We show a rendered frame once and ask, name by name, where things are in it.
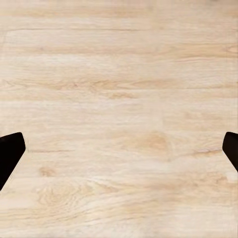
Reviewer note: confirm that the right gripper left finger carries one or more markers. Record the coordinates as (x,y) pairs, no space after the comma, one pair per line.
(12,148)

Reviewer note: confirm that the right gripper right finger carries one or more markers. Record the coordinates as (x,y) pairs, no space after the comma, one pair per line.
(230,148)

